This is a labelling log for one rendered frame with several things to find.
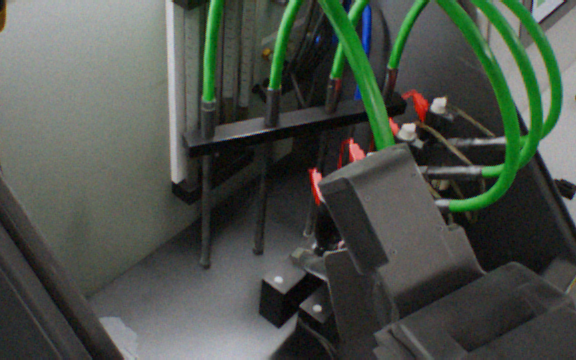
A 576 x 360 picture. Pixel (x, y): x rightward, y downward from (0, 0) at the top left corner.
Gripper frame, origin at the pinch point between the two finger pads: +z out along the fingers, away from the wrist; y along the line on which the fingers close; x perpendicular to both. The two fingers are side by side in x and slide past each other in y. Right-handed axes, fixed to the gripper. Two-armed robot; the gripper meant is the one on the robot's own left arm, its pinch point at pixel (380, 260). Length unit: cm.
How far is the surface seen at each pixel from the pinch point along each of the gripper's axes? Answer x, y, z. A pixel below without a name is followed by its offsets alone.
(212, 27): -25.3, 10.3, 19.7
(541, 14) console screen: -22, -41, 53
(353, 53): -16.8, -0.4, -6.4
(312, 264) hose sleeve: 0.9, 5.4, 8.9
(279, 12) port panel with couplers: -30, 1, 45
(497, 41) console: -19, -30, 44
